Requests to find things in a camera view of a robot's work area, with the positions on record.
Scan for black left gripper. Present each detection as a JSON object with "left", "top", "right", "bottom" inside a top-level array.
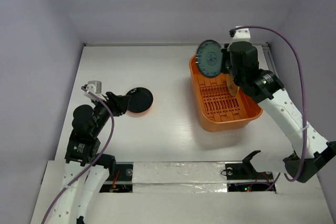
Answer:
[{"left": 91, "top": 90, "right": 130, "bottom": 135}]

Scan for orange red plate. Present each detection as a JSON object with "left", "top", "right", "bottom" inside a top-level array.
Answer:
[{"left": 127, "top": 108, "right": 152, "bottom": 118}]

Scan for black plate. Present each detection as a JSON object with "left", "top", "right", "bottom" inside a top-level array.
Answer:
[{"left": 127, "top": 87, "right": 153, "bottom": 114}]

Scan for blue floral patterned plate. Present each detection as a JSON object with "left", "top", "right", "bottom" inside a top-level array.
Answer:
[{"left": 195, "top": 39, "right": 223, "bottom": 78}]

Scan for pale green rimmed plate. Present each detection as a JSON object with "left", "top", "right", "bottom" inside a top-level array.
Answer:
[{"left": 226, "top": 74, "right": 239, "bottom": 97}]

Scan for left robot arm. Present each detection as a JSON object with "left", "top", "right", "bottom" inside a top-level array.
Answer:
[{"left": 42, "top": 86, "right": 131, "bottom": 223}]

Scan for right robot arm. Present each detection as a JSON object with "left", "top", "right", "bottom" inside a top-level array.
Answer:
[{"left": 221, "top": 41, "right": 335, "bottom": 183}]

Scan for orange plastic dish rack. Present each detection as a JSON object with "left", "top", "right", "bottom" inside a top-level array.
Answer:
[{"left": 189, "top": 56, "right": 263, "bottom": 132}]

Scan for silver foil tape strip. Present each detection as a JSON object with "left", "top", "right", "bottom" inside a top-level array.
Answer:
[{"left": 132, "top": 162, "right": 227, "bottom": 194}]

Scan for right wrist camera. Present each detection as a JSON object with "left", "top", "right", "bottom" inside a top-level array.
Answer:
[{"left": 229, "top": 26, "right": 251, "bottom": 43}]

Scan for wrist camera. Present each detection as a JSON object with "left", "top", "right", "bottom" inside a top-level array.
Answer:
[
  {"left": 82, "top": 80, "right": 102, "bottom": 95},
  {"left": 229, "top": 26, "right": 251, "bottom": 43}
]

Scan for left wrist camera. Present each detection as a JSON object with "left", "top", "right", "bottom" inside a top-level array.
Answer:
[{"left": 82, "top": 80, "right": 102, "bottom": 95}]

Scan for aluminium side rail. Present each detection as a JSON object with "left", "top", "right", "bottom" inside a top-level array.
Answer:
[{"left": 262, "top": 42, "right": 305, "bottom": 158}]

